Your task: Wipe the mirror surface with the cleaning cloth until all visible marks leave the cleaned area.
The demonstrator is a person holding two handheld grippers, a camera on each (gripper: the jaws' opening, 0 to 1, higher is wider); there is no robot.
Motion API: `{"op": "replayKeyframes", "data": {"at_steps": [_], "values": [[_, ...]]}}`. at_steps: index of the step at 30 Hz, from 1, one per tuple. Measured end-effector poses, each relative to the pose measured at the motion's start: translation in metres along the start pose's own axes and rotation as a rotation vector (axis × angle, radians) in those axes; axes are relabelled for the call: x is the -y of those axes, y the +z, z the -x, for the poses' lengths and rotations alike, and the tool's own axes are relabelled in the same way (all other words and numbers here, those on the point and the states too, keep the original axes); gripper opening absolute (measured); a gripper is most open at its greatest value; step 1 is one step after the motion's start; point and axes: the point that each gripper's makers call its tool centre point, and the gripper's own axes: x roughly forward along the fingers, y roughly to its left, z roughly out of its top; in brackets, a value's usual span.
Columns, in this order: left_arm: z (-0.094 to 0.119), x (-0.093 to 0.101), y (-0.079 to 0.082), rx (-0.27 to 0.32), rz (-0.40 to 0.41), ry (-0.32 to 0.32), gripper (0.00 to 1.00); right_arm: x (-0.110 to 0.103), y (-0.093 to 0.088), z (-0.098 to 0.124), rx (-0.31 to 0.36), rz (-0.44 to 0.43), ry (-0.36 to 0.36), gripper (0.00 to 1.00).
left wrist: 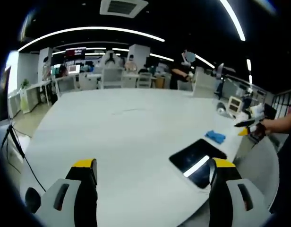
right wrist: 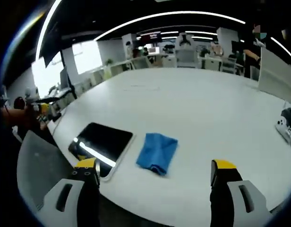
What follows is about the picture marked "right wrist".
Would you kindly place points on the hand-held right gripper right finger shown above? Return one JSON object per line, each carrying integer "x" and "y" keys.
{"x": 233, "y": 201}

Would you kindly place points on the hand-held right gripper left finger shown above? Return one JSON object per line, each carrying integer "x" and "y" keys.
{"x": 72, "y": 201}

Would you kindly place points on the blue cleaning cloth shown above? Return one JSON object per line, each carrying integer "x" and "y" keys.
{"x": 157, "y": 153}

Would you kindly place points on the grey mesh office chair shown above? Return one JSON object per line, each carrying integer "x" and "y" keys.
{"x": 41, "y": 170}

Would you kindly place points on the white game controller device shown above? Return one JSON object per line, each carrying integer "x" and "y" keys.
{"x": 287, "y": 126}

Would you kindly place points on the white desk partition panel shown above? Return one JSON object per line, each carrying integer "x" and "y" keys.
{"x": 275, "y": 71}

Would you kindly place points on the white gaming chair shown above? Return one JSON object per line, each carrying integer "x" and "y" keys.
{"x": 186, "y": 52}

